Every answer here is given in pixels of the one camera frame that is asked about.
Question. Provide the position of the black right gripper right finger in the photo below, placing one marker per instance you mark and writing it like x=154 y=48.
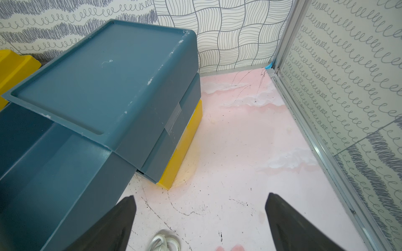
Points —
x=293 y=232

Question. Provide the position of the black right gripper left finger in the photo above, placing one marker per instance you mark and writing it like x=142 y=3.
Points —
x=111 y=232

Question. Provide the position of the teal drawer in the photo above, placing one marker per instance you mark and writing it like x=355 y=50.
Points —
x=55 y=183

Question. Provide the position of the yellow bottom drawer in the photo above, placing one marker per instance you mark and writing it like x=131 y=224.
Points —
x=174 y=175

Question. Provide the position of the teal drawer cabinet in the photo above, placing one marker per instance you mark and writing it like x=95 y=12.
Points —
x=131 y=87

